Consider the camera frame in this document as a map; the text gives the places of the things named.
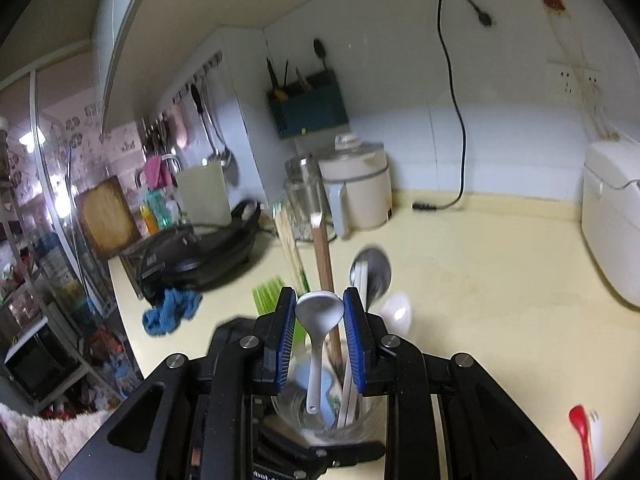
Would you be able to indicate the pink hanging scrubber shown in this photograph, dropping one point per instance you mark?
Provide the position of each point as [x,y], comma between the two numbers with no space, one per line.
[180,125]

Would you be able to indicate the black electric griddle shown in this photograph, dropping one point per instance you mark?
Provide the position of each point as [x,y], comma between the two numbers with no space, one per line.
[200,255]

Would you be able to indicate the red flower wall hook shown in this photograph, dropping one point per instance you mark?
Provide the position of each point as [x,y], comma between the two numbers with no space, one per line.
[554,0]

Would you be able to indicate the brown chopstick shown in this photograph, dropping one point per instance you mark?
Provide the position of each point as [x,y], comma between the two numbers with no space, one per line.
[329,280]
[321,260]

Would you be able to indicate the metal spoon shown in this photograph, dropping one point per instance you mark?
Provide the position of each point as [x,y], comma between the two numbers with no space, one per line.
[372,275]

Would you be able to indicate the large white plastic spoon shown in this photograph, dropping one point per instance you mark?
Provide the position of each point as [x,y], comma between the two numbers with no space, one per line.
[397,312]

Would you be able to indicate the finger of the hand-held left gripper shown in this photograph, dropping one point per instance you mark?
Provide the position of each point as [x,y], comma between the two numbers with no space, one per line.
[227,332]
[325,452]

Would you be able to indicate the microwave oven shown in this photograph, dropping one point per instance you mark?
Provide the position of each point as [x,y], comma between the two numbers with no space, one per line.
[37,365]

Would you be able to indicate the chopsticks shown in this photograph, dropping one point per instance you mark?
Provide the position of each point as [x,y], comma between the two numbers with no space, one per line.
[290,240]

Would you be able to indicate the wall hook rail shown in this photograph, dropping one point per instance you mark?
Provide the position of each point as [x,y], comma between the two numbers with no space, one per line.
[190,85]

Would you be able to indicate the cream electric kettle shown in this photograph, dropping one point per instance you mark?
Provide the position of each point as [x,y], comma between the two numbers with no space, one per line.
[360,190]

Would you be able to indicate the black ladle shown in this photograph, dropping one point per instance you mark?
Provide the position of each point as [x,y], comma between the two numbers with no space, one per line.
[319,50]

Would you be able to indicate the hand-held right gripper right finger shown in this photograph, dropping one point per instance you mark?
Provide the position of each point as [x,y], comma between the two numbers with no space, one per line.
[357,350]

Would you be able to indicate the dark green utensil holder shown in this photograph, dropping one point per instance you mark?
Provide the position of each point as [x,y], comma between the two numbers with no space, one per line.
[310,110]

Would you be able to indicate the hanging metal ladle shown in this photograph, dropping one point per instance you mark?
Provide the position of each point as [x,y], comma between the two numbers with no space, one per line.
[222,157]

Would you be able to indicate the red plastic spoon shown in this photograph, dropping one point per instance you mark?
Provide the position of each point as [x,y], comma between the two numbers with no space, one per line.
[580,425]

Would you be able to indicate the wooden cutting board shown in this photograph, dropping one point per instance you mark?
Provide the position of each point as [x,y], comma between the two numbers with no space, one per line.
[107,217]

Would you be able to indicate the small white spoon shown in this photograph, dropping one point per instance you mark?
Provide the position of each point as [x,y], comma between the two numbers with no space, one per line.
[320,310]

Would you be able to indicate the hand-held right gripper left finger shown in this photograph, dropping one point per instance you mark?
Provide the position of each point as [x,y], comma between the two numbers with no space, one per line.
[280,350]

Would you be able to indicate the white rice cooker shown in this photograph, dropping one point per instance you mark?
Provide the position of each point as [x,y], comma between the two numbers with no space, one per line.
[612,220]

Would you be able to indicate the blue plastic fork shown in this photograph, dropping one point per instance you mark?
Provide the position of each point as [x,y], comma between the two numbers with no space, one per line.
[330,400]

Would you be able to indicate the pink cloth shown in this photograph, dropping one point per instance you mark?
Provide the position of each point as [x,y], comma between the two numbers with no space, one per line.
[157,172]

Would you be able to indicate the glass jar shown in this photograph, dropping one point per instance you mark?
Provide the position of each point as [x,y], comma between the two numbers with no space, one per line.
[302,195]

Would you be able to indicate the blue cloth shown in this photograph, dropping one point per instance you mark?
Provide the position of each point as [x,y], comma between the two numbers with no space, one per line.
[170,310]

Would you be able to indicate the pale square container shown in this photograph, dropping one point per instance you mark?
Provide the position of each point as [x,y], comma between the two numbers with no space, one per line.
[202,195]

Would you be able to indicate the clear glass cup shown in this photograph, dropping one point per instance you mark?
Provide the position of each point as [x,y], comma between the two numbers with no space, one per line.
[300,425]

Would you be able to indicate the person's left forearm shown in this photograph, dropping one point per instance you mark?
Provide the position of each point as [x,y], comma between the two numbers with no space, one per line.
[45,445]

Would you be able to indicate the white wall socket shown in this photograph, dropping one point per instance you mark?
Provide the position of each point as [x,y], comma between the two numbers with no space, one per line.
[592,82]
[562,80]

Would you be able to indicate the white plastic fork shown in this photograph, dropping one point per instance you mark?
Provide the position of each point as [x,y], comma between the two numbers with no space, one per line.
[595,430]

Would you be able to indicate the green bottle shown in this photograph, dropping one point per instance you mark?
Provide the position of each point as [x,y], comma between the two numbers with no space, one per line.
[160,210]

